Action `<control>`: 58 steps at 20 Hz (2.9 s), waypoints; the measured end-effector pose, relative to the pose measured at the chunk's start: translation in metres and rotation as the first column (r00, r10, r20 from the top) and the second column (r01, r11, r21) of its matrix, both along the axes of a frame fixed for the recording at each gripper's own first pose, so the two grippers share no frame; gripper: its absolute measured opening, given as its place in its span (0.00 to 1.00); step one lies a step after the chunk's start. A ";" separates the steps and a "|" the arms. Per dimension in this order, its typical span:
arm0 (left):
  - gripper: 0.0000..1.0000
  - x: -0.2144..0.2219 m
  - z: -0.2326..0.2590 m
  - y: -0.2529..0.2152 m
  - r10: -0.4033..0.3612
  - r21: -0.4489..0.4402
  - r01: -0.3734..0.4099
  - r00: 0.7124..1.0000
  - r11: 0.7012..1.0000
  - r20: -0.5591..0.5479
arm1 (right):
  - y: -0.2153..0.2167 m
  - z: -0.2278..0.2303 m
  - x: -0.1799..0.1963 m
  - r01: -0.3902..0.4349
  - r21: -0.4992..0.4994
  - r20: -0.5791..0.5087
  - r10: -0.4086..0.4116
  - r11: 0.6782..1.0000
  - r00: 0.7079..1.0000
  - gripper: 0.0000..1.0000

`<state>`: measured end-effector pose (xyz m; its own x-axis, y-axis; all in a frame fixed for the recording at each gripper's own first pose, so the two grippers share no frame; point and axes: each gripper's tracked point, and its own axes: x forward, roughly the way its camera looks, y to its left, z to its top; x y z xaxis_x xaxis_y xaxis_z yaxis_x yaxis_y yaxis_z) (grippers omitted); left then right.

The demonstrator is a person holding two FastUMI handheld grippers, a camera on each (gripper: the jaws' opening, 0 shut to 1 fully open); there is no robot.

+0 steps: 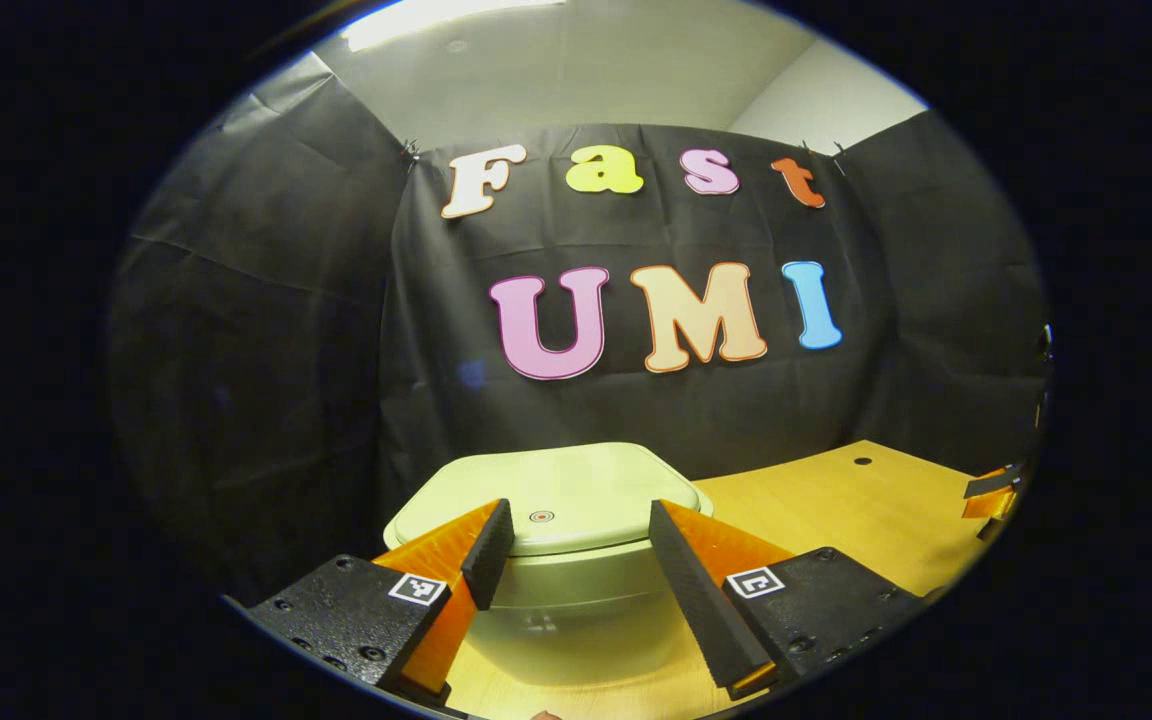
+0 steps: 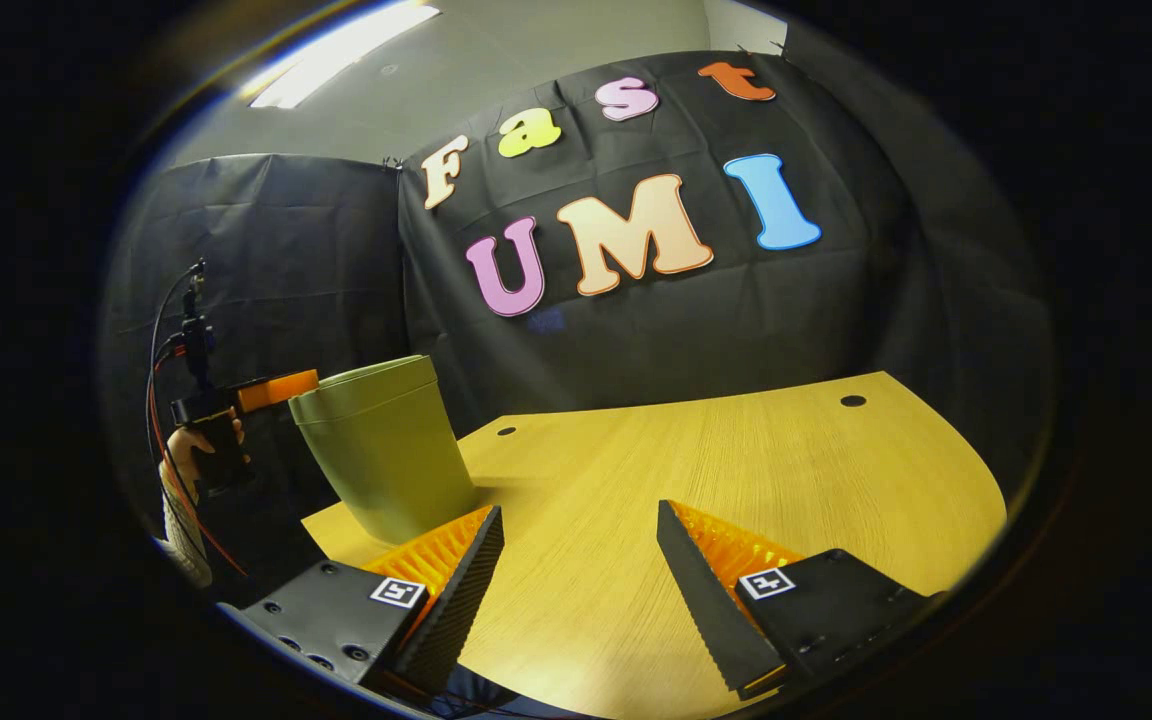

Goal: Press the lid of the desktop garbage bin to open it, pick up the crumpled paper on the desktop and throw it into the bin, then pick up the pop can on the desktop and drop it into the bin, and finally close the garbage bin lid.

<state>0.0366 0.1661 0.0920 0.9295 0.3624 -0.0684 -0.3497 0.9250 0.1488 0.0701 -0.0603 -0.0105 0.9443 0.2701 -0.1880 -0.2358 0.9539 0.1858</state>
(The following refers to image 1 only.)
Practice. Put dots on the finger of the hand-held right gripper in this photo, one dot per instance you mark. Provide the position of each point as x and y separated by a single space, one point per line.
991 482
991 528

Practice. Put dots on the wooden desktop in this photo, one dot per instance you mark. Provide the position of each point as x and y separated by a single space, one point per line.
856 510

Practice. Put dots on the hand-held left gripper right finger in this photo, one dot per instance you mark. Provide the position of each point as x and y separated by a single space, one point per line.
701 600

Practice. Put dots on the black backdrop cloth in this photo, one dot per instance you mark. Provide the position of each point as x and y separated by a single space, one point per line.
636 400

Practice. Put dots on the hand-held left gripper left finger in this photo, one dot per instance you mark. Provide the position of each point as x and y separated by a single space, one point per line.
488 555

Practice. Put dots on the green desktop garbage bin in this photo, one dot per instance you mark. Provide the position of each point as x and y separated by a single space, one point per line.
576 480

